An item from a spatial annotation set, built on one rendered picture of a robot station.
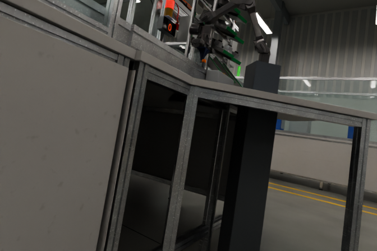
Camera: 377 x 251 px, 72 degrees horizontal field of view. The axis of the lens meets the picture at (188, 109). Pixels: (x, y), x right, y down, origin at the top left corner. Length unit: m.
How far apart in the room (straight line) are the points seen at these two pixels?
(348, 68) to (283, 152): 5.48
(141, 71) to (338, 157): 4.60
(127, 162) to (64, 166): 0.20
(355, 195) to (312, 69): 8.99
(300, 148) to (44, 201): 4.84
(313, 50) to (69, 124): 10.09
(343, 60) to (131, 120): 9.67
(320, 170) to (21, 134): 4.90
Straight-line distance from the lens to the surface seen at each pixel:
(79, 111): 0.69
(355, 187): 1.43
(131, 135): 0.81
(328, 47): 10.43
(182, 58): 1.12
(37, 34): 0.63
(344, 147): 5.15
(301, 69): 10.32
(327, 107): 1.29
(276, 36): 9.78
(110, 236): 0.86
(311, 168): 5.21
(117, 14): 0.81
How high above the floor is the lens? 0.65
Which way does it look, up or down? 5 degrees up
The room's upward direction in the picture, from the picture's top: 9 degrees clockwise
